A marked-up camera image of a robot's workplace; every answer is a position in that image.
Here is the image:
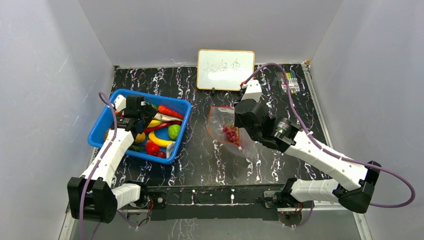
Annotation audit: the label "purple toy grapes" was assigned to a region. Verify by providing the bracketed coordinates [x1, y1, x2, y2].
[222, 124, 239, 145]

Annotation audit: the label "clear orange zip bag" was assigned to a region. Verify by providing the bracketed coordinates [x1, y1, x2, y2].
[206, 106, 258, 158]

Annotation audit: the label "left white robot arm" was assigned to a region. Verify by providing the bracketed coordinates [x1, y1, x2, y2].
[67, 93, 158, 223]

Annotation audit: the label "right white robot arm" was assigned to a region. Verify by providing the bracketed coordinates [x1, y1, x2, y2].
[234, 99, 380, 214]

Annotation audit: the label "yellow toy lemon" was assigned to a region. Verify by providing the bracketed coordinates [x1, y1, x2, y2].
[134, 132, 146, 144]

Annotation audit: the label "green toy cucumber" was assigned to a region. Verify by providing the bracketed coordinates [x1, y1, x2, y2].
[145, 101, 158, 112]

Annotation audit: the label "grey toy fish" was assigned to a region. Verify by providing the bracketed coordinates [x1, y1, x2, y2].
[153, 112, 183, 122]

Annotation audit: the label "orange toy carrot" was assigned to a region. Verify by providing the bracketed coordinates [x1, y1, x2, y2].
[157, 105, 184, 120]

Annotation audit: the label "red toy chili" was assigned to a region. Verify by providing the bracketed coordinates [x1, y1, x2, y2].
[143, 121, 182, 134]

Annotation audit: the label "blue plastic bin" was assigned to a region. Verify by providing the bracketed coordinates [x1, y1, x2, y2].
[87, 88, 192, 165]

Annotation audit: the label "red toy pepper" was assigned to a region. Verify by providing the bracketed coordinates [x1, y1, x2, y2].
[145, 140, 161, 156]

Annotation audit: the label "green toy cabbage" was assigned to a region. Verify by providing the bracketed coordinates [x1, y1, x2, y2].
[167, 124, 181, 140]

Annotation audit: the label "dark red toy cherry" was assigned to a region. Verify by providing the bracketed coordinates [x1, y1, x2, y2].
[155, 151, 167, 159]

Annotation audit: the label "white toy radish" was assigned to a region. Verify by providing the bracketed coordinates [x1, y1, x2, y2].
[166, 141, 176, 158]

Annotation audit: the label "marker pen pack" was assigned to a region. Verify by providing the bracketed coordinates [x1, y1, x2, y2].
[277, 72, 300, 94]

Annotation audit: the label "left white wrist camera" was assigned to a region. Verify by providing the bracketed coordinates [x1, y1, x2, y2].
[113, 94, 127, 111]

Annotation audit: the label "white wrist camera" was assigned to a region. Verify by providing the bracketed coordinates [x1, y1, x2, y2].
[241, 79, 262, 103]
[113, 94, 127, 111]

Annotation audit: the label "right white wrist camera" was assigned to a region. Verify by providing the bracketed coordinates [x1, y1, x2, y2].
[241, 79, 262, 103]

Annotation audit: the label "small whiteboard yellow frame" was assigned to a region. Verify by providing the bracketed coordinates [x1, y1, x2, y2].
[196, 49, 255, 91]

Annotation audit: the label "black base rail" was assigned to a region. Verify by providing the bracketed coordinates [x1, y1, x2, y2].
[66, 185, 342, 222]

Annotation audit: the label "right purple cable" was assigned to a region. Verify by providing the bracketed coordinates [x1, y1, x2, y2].
[240, 62, 416, 209]

